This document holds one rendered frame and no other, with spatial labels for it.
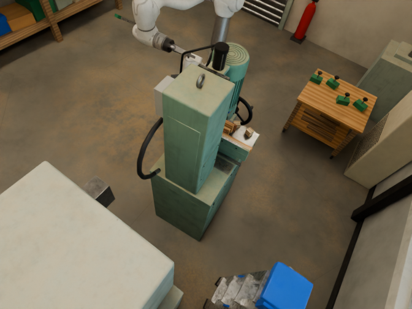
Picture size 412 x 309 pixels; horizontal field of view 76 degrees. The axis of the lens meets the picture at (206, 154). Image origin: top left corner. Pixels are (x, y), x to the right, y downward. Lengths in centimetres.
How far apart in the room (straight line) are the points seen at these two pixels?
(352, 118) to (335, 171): 60
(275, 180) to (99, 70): 240
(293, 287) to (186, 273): 124
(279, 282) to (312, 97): 199
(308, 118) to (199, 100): 216
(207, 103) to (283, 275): 74
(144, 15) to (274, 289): 140
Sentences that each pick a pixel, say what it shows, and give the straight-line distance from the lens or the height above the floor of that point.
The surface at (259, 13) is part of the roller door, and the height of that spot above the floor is 7.
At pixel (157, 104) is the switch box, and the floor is 140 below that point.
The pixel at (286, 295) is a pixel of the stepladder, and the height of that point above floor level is 116.
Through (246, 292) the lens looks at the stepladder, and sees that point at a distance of 157.
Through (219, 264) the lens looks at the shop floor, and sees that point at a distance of 233.
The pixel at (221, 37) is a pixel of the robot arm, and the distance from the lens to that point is 201.
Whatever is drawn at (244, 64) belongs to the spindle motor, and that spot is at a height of 150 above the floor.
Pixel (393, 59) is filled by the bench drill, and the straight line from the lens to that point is 349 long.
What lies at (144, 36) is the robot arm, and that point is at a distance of 166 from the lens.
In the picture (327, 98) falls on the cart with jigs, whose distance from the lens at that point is 288.
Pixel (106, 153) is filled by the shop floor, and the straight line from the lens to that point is 276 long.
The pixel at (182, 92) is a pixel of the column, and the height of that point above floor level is 152.
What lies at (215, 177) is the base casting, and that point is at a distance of 167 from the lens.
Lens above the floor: 227
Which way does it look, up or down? 57 degrees down
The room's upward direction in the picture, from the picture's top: 11 degrees clockwise
